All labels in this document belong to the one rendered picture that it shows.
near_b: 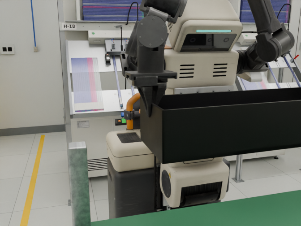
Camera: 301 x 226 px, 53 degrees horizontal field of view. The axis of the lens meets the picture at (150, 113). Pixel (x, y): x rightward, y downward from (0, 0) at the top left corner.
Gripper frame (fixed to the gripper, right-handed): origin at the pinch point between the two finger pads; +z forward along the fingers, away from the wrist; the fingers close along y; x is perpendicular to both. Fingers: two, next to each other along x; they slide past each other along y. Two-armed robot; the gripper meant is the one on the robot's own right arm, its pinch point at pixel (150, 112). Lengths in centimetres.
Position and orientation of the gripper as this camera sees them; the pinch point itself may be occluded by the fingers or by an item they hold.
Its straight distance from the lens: 68.1
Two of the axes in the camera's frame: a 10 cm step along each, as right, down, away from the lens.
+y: 9.6, -0.6, 2.8
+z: 0.0, 9.7, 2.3
